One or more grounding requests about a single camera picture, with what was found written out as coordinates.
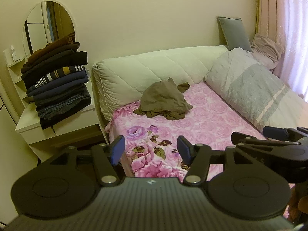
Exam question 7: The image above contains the pink drape curtain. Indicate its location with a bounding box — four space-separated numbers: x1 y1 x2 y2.
255 0 289 77

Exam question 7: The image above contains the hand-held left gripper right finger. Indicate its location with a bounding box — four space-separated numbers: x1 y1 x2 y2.
177 135 246 187

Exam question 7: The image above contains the bed with pink floral sheet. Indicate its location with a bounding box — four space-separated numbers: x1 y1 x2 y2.
105 82 296 219

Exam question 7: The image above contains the cream quilted headboard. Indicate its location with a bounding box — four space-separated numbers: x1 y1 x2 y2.
92 45 229 145

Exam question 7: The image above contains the dark olive crumpled garment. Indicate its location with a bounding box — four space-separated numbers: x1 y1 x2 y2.
133 82 192 121

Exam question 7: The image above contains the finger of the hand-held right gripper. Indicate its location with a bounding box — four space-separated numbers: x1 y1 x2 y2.
231 132 302 150
263 126 308 141

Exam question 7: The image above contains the pale pink pillow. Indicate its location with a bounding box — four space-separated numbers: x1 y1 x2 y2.
250 33 286 72

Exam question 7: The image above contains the grey and pink duvet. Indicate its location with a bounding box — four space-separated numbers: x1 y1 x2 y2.
204 48 308 133

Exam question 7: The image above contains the small white bottle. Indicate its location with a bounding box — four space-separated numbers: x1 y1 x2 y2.
10 45 20 62

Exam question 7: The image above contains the oval mirror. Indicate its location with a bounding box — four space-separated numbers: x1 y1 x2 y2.
23 1 75 59

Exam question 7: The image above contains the white sheer curtain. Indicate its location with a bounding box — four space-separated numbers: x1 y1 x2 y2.
279 0 308 97

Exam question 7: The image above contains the grey pillow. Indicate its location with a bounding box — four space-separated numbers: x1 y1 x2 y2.
217 16 254 53

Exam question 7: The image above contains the person's right hand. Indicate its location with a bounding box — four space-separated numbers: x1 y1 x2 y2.
287 184 302 222

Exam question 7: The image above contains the stack of dark folded clothes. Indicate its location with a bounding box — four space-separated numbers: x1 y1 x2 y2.
20 37 92 130

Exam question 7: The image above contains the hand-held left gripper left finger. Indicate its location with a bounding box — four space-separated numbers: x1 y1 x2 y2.
49 135 126 187

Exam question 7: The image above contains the white dressing table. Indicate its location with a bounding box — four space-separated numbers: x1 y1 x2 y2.
0 48 107 162

